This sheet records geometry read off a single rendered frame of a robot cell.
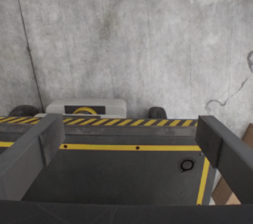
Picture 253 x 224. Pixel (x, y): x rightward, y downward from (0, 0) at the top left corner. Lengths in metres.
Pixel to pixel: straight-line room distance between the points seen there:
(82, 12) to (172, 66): 0.37
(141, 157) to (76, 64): 0.43
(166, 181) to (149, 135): 0.13
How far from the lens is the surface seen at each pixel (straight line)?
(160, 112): 0.59
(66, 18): 0.71
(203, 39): 0.71
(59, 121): 0.16
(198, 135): 0.17
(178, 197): 0.51
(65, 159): 0.45
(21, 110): 0.69
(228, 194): 0.93
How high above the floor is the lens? 0.66
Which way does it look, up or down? 73 degrees down
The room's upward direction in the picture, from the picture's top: 177 degrees counter-clockwise
